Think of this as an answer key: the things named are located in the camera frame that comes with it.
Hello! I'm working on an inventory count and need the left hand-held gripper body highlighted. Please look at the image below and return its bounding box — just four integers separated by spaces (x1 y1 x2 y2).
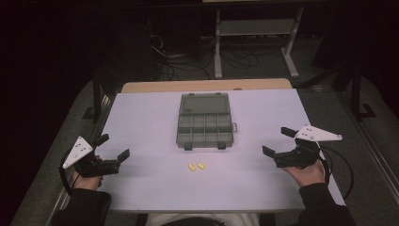
61 136 121 178

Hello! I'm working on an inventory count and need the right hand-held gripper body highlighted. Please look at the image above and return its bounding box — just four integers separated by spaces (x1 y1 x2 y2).
273 124 343 170

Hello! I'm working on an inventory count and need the grey plastic organizer box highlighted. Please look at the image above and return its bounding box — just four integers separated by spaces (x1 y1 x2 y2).
175 91 239 152

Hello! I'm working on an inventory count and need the person's left hand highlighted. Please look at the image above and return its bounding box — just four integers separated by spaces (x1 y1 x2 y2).
72 155 104 191

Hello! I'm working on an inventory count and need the person's right hand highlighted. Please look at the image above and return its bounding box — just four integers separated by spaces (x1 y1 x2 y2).
281 159 327 188

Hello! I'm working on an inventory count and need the black stand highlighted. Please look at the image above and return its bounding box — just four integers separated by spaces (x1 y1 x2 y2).
82 69 106 121
349 64 377 122

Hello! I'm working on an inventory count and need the wooden table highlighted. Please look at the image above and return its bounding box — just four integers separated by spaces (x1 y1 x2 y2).
120 77 294 94

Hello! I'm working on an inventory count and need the grey metal stand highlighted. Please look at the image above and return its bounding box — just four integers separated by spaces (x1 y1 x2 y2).
214 7 306 80

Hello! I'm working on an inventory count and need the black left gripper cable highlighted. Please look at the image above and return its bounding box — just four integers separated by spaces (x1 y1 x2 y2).
57 148 81 198

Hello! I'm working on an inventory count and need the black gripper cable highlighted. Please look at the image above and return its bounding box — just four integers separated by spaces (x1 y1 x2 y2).
57 148 81 198
318 145 355 201

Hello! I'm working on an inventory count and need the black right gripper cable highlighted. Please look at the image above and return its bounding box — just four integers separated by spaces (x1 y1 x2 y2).
318 145 355 201

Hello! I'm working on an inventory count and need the bundle of floor cables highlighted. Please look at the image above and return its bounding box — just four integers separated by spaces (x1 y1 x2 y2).
148 31 212 82

